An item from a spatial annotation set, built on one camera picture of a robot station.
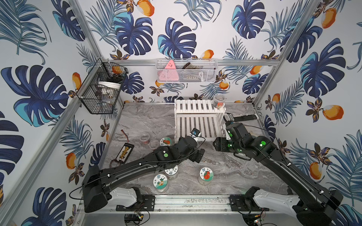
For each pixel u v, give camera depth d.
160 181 0.75
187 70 0.92
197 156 0.64
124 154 0.91
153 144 0.92
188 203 0.76
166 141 0.88
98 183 0.40
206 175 0.76
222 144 0.63
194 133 0.62
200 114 1.13
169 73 0.89
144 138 0.93
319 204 0.38
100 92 0.93
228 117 1.13
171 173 0.77
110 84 0.80
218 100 0.77
